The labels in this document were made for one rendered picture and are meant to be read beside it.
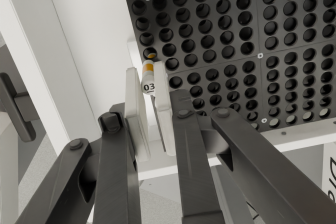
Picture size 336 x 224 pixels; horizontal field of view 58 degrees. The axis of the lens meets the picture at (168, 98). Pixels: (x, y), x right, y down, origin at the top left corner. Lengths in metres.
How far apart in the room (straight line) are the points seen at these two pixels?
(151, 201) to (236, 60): 1.42
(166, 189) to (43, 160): 0.60
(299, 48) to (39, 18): 0.24
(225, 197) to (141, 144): 1.17
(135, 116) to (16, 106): 0.18
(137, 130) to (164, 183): 1.38
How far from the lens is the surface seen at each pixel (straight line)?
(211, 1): 0.28
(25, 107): 0.31
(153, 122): 0.37
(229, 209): 1.28
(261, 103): 0.33
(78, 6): 0.34
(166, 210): 1.72
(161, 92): 0.17
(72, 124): 0.31
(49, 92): 0.28
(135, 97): 0.17
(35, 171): 1.61
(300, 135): 0.39
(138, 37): 0.28
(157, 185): 1.54
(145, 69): 0.24
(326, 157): 0.51
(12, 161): 0.53
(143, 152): 0.16
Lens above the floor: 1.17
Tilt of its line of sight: 63 degrees down
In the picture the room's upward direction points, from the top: 172 degrees clockwise
